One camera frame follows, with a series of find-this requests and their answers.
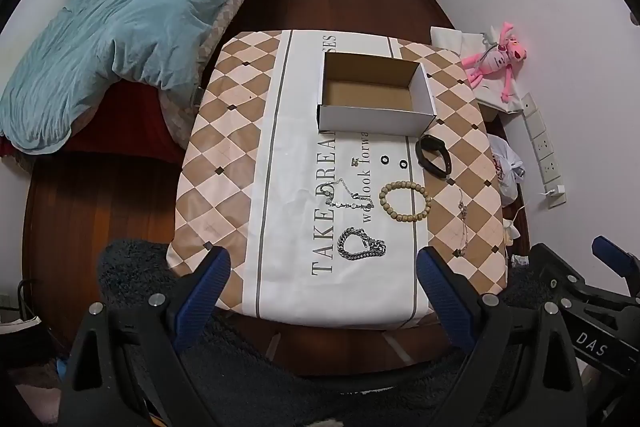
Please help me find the white cardboard box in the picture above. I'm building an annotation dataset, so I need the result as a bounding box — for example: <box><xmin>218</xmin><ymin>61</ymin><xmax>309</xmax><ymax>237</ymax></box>
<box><xmin>316</xmin><ymin>52</ymin><xmax>437</xmax><ymax>138</ymax></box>

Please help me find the black wristband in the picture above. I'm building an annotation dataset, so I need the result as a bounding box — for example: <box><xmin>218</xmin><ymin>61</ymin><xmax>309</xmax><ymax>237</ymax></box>
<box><xmin>415</xmin><ymin>134</ymin><xmax>449</xmax><ymax>179</ymax></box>

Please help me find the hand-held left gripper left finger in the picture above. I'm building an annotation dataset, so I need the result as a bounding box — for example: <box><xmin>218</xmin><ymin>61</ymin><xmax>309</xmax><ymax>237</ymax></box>
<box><xmin>59</xmin><ymin>246</ymin><xmax>232</xmax><ymax>427</ymax></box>

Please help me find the dark grey fluffy cloth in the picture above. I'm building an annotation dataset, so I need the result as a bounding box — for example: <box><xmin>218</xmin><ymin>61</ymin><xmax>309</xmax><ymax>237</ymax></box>
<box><xmin>96</xmin><ymin>239</ymin><xmax>556</xmax><ymax>427</ymax></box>

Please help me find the thin silver beaded necklace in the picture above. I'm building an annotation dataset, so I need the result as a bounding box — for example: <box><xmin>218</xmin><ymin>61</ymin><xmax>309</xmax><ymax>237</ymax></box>
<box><xmin>320</xmin><ymin>178</ymin><xmax>375</xmax><ymax>210</ymax></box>

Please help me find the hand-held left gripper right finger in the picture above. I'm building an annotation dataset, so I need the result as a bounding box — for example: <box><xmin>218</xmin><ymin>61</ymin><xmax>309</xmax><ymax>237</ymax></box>
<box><xmin>416</xmin><ymin>246</ymin><xmax>586</xmax><ymax>427</ymax></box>

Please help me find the chunky silver chain bracelet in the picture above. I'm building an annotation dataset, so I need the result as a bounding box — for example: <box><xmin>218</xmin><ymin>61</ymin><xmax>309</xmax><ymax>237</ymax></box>
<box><xmin>337</xmin><ymin>227</ymin><xmax>387</xmax><ymax>262</ymax></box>

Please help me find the black cable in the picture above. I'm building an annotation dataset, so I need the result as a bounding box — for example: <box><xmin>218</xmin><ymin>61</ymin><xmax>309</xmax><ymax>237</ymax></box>
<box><xmin>16</xmin><ymin>278</ymin><xmax>53</xmax><ymax>325</ymax></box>

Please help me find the red bed sheet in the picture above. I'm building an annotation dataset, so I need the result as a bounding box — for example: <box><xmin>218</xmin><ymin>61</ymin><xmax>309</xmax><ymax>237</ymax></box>
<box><xmin>0</xmin><ymin>82</ymin><xmax>188</xmax><ymax>164</ymax></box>

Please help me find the teal duvet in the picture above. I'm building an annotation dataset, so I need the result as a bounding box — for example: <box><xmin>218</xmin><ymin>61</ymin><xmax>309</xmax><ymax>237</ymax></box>
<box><xmin>0</xmin><ymin>0</ymin><xmax>282</xmax><ymax>155</ymax></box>

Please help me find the brown checked tablecloth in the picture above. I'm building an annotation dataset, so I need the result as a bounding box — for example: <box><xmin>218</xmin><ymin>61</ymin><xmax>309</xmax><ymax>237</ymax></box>
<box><xmin>167</xmin><ymin>28</ymin><xmax>511</xmax><ymax>330</ymax></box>

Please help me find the white wall outlet strip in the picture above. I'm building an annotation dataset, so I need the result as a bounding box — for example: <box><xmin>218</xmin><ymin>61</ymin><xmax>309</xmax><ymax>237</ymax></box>
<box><xmin>520</xmin><ymin>93</ymin><xmax>566</xmax><ymax>208</ymax></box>

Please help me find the wooden bead bracelet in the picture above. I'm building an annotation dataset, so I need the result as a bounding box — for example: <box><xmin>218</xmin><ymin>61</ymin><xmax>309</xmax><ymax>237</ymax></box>
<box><xmin>379</xmin><ymin>182</ymin><xmax>432</xmax><ymax>224</ymax></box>

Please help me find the white plastic bag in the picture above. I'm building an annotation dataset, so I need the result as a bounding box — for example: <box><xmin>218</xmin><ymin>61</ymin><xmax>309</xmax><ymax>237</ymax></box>
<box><xmin>487</xmin><ymin>134</ymin><xmax>526</xmax><ymax>208</ymax></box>

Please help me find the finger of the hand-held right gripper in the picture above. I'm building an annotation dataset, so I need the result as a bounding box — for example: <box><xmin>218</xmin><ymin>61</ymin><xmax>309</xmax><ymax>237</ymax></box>
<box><xmin>529</xmin><ymin>243</ymin><xmax>597</xmax><ymax>305</ymax></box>
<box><xmin>591</xmin><ymin>235</ymin><xmax>640</xmax><ymax>280</ymax></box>

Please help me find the white paper bag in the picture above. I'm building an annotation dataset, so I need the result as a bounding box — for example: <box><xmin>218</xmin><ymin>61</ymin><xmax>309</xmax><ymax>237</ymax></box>
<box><xmin>431</xmin><ymin>26</ymin><xmax>527</xmax><ymax>115</ymax></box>

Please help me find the pink plush toy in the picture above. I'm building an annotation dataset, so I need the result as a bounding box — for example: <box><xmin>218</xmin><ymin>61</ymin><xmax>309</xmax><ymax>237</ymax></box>
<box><xmin>461</xmin><ymin>22</ymin><xmax>530</xmax><ymax>104</ymax></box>

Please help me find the thin silver chain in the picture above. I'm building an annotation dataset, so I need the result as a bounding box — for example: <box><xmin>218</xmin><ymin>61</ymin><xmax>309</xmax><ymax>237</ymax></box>
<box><xmin>452</xmin><ymin>187</ymin><xmax>473</xmax><ymax>256</ymax></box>

